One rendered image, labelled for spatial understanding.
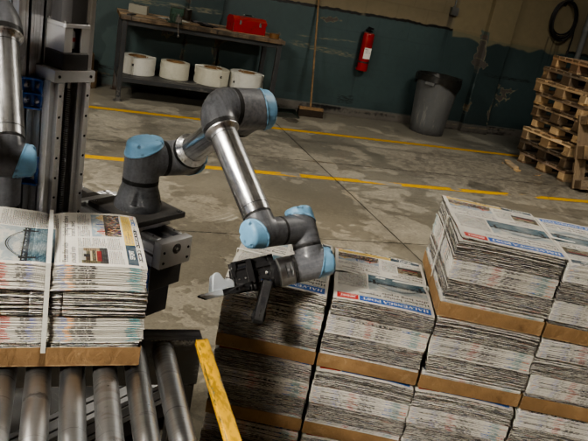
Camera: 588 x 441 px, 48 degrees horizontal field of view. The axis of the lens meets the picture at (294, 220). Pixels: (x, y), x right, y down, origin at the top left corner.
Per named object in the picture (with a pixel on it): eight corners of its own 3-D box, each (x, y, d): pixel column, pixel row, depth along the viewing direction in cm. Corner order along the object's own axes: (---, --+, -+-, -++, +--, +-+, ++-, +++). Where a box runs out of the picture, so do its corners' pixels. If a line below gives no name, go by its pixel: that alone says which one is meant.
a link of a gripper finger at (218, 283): (195, 276, 163) (227, 270, 168) (200, 300, 162) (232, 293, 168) (201, 275, 160) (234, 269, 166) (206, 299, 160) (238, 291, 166)
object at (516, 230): (441, 197, 207) (442, 193, 207) (532, 215, 207) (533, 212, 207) (458, 239, 173) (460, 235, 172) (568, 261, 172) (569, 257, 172)
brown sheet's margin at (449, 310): (421, 260, 215) (424, 248, 214) (509, 278, 215) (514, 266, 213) (435, 315, 180) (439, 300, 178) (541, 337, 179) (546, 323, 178)
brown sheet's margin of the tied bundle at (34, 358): (59, 299, 158) (60, 283, 156) (58, 366, 132) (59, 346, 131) (31, 299, 156) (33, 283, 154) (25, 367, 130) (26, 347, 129)
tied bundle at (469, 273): (420, 262, 216) (438, 195, 208) (510, 280, 215) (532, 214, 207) (434, 317, 180) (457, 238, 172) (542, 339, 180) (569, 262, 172)
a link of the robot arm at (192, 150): (148, 147, 222) (235, 79, 181) (186, 146, 232) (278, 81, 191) (155, 181, 221) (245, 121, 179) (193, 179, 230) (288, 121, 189)
